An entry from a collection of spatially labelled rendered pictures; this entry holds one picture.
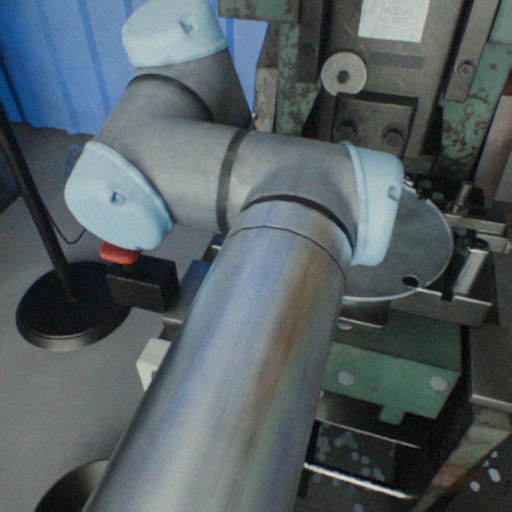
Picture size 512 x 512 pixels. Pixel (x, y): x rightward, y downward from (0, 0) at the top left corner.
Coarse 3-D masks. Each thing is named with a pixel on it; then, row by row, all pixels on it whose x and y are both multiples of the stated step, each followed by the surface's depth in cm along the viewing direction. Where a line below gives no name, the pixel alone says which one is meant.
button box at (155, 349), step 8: (152, 344) 73; (160, 344) 73; (168, 344) 73; (144, 352) 72; (152, 352) 72; (160, 352) 72; (144, 360) 71; (152, 360) 71; (160, 360) 71; (144, 368) 72; (152, 368) 71; (144, 376) 74; (144, 384) 76
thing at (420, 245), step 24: (408, 192) 76; (408, 216) 72; (432, 216) 72; (408, 240) 68; (432, 240) 68; (360, 264) 64; (384, 264) 64; (408, 264) 64; (432, 264) 64; (360, 288) 61; (384, 288) 61; (408, 288) 61
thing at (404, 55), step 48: (336, 0) 54; (384, 0) 52; (432, 0) 51; (336, 48) 57; (384, 48) 56; (432, 48) 54; (336, 96) 58; (384, 96) 58; (432, 96) 58; (384, 144) 60
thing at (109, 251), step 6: (102, 246) 70; (108, 246) 70; (114, 246) 70; (102, 252) 69; (108, 252) 69; (114, 252) 69; (120, 252) 69; (126, 252) 69; (132, 252) 69; (138, 252) 70; (108, 258) 69; (114, 258) 69; (120, 258) 69; (126, 258) 69; (132, 258) 69
